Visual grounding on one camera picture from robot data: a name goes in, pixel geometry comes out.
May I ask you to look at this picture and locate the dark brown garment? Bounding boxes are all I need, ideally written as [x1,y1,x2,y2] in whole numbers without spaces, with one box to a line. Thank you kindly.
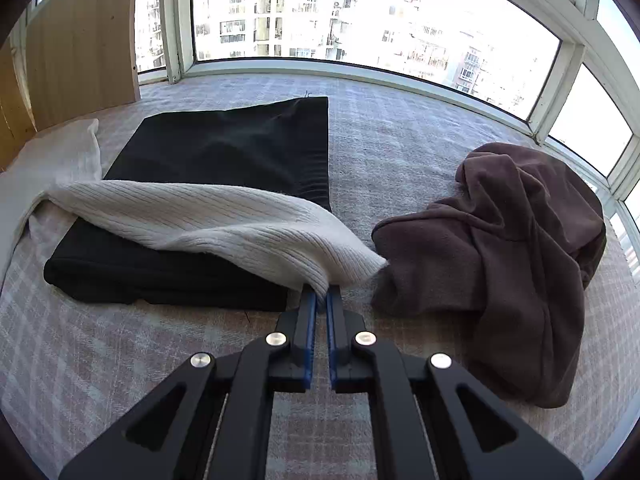
[372,143,606,408]

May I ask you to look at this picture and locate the black pants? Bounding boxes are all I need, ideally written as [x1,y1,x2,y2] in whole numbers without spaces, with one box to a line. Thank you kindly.
[42,95,332,313]

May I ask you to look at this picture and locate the cream knit garment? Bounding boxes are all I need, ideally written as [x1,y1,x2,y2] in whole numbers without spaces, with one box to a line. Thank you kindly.
[1,119,387,296]

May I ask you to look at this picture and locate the pink plaid table cloth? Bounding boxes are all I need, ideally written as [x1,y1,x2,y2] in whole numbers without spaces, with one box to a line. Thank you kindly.
[1,75,639,479]

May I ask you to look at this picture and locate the knotty pine plank board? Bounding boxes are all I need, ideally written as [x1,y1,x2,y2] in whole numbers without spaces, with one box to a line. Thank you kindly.
[0,41,36,171]

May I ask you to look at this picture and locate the large light wooden board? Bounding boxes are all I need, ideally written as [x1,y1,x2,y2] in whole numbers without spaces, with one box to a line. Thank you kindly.
[26,0,140,130]

